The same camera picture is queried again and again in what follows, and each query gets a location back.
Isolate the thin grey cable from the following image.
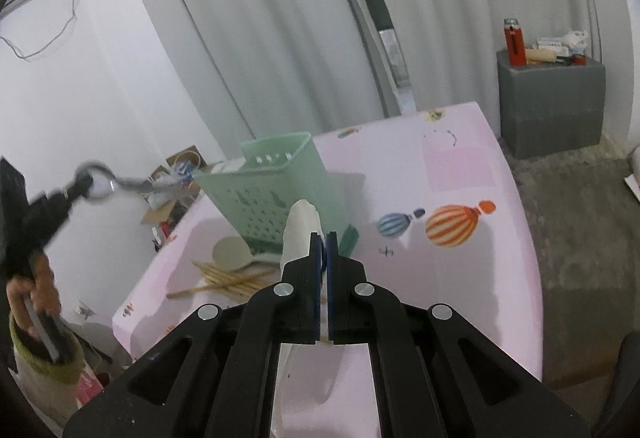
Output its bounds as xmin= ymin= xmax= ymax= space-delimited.
xmin=0 ymin=0 xmax=82 ymax=62

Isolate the bunch of wooden chopsticks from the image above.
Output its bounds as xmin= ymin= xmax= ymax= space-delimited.
xmin=166 ymin=259 xmax=281 ymax=303

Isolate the large metal spoon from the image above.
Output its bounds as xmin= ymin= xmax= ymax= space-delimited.
xmin=75 ymin=161 xmax=153 ymax=202

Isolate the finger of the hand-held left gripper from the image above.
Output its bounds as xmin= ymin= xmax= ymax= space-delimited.
xmin=62 ymin=173 xmax=96 ymax=207

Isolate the red lighter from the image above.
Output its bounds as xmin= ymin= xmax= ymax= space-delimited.
xmin=504 ymin=18 xmax=527 ymax=67

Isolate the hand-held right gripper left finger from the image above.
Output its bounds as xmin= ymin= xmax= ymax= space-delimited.
xmin=62 ymin=232 xmax=325 ymax=438

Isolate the brown cardboard box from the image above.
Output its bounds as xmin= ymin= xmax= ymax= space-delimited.
xmin=141 ymin=145 xmax=223 ymax=226

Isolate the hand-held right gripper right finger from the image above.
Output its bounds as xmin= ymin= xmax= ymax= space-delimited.
xmin=326 ymin=232 xmax=593 ymax=438

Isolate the red paper bag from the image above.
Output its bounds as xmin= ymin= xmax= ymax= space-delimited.
xmin=151 ymin=223 xmax=173 ymax=251

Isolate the dark window frame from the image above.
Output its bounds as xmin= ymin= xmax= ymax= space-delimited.
xmin=327 ymin=0 xmax=416 ymax=116

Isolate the grey box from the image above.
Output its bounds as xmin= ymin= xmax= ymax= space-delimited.
xmin=496 ymin=48 xmax=607 ymax=159

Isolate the person's left hand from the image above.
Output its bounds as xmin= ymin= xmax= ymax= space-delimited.
xmin=7 ymin=255 xmax=63 ymax=341

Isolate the green plastic utensil holder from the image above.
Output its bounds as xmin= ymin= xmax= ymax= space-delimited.
xmin=194 ymin=132 xmax=360 ymax=256

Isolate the pink balloon print tablecloth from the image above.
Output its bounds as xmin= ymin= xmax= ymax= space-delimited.
xmin=112 ymin=102 xmax=544 ymax=438

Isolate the white crumpled plastic bag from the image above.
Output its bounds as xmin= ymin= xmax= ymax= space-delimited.
xmin=552 ymin=30 xmax=590 ymax=54

